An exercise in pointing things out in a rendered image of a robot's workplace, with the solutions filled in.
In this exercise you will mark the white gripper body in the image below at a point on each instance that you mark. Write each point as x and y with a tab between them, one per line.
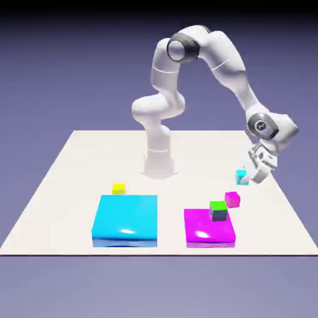
260	175

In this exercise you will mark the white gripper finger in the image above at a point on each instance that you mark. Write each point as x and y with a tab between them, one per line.
245	178

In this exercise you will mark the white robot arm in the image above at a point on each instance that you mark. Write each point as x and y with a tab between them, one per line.
165	82

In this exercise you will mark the small cyan cube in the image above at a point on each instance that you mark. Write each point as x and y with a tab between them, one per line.
240	175

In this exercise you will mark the small magenta cube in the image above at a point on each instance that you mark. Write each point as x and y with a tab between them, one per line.
233	200

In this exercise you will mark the small green cube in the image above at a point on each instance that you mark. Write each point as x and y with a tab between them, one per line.
218	211

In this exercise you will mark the small yellow cube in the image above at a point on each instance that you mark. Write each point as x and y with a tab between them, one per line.
118	188

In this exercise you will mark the large magenta box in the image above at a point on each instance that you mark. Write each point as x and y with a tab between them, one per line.
206	231

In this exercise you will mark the large cyan box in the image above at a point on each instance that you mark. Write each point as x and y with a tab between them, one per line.
124	218

